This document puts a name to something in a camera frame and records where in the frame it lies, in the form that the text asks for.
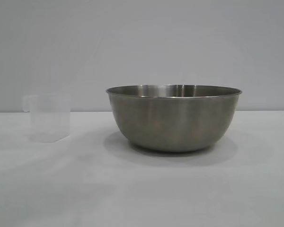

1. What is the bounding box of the stainless steel mixing bowl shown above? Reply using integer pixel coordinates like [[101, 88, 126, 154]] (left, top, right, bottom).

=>
[[106, 84, 243, 152]]

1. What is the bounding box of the translucent plastic measuring cup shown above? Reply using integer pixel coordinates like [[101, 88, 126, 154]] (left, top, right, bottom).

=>
[[22, 93, 71, 144]]

